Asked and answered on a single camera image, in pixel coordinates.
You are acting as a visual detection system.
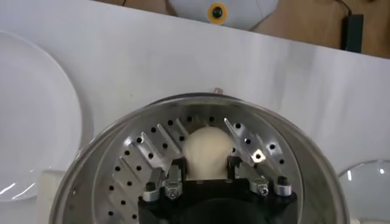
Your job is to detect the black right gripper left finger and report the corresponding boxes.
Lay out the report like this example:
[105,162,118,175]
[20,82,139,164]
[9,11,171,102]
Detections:
[142,156,187,202]

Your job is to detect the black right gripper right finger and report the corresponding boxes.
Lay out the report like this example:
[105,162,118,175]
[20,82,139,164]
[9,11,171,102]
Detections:
[227,155,293,198]

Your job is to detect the white steamed baozi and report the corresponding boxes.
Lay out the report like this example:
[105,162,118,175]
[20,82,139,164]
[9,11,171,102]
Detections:
[182,126,236,180]

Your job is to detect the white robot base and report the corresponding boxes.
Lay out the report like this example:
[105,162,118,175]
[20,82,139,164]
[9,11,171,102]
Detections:
[166,0,280,31]

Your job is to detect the stainless steel steamer basket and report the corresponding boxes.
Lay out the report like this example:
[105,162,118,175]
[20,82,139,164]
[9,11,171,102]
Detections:
[48,93,351,224]

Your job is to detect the round glass pot lid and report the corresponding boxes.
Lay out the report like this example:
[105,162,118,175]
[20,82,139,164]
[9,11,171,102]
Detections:
[338,159,390,223]

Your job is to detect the white round plate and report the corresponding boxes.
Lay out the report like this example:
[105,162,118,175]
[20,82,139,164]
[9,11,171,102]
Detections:
[0,30,83,202]

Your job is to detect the black power brick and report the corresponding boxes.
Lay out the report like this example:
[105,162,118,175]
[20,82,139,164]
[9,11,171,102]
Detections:
[335,0,365,53]

